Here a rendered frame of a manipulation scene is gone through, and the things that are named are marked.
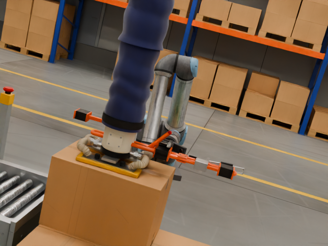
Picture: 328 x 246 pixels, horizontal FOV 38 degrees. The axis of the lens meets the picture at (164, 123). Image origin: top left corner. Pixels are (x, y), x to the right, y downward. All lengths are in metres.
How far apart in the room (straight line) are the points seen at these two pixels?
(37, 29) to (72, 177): 8.28
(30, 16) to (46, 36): 0.55
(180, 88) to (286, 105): 6.73
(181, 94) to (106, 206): 0.93
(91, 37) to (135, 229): 9.22
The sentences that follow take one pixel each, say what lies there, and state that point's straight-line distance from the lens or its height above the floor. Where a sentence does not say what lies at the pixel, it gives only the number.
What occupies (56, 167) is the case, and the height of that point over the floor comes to 0.89.
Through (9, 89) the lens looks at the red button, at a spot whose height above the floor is 1.04.
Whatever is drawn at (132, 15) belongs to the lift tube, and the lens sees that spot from 2.36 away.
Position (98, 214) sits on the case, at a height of 0.71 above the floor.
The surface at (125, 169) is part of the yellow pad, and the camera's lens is 2.46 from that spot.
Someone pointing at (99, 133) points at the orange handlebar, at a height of 1.09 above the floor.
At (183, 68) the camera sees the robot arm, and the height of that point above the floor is 1.48.
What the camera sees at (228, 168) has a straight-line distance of 2.49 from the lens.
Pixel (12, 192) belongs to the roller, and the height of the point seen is 0.55.
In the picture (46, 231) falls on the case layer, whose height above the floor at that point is 0.54.
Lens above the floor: 1.85
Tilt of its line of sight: 14 degrees down
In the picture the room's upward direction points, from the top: 14 degrees clockwise
